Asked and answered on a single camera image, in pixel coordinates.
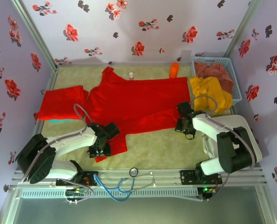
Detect red t-shirt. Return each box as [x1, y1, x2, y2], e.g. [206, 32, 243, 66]
[86, 66, 192, 163]
[37, 85, 90, 121]

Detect blue stethoscope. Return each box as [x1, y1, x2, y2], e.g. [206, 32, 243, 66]
[93, 167, 156, 202]

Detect yellow t-shirt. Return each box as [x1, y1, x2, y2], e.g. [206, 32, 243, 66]
[189, 76, 233, 114]

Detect green circuit board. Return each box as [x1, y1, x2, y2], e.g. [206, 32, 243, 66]
[65, 188, 88, 197]

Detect orange cylinder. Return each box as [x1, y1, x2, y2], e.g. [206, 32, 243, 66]
[170, 62, 180, 79]

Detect folded red t-shirt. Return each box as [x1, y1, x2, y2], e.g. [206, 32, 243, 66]
[37, 85, 90, 121]

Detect black controller board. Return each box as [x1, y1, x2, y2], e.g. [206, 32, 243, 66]
[202, 186, 216, 200]

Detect dusty pink t-shirt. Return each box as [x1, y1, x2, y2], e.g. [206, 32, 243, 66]
[194, 61, 236, 94]

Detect blue plastic basket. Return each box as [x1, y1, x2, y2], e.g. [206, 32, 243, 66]
[191, 56, 243, 105]

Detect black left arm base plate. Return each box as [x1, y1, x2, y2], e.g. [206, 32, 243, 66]
[55, 171, 97, 187]

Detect grey right arm cable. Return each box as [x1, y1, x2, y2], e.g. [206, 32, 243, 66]
[190, 94, 257, 201]

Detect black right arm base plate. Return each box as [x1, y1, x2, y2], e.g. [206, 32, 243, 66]
[180, 169, 223, 186]

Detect aluminium frame rail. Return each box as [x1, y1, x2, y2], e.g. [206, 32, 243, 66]
[9, 169, 269, 189]

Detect grey slotted cable duct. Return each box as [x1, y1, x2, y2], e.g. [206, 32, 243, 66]
[21, 188, 199, 199]

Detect aluminium frame post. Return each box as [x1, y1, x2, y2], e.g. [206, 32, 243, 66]
[224, 0, 263, 58]
[11, 0, 59, 70]

